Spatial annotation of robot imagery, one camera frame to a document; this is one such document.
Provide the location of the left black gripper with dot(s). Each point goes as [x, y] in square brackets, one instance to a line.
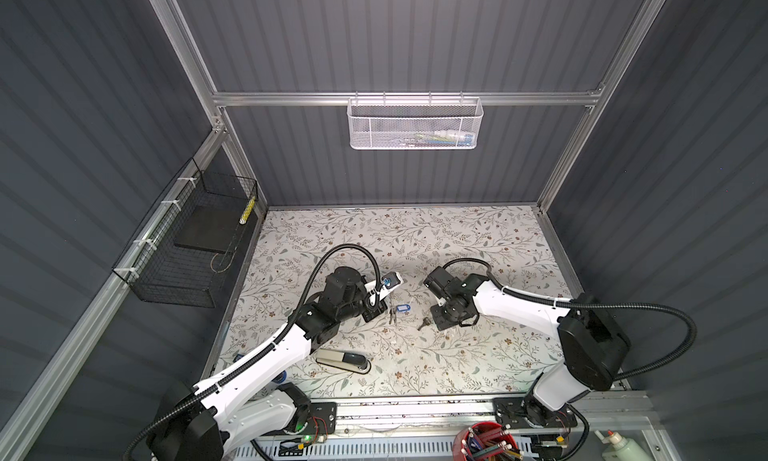
[374, 311]

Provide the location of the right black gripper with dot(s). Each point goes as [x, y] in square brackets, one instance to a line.
[438, 320]

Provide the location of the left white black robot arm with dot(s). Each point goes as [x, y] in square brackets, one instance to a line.
[223, 412]

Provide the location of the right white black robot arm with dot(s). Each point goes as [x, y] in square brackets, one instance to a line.
[593, 346]

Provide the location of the grey black stapler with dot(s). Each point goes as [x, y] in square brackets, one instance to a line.
[355, 363]

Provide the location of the red pencil cup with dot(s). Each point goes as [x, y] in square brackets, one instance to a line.
[485, 441]

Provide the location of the yellow marker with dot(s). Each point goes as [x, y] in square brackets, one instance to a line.
[243, 219]

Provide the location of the black foam pad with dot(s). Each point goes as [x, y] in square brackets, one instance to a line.
[209, 229]

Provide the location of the white glue bottle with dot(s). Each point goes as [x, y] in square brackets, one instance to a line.
[620, 448]

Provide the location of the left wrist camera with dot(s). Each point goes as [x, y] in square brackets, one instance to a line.
[378, 291]

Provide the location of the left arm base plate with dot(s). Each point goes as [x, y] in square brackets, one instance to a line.
[319, 419]

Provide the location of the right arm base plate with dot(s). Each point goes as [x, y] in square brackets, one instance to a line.
[523, 412]

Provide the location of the white wire mesh basket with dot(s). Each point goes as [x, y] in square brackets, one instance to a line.
[420, 123]

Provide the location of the black wire basket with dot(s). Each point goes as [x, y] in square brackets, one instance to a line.
[157, 271]

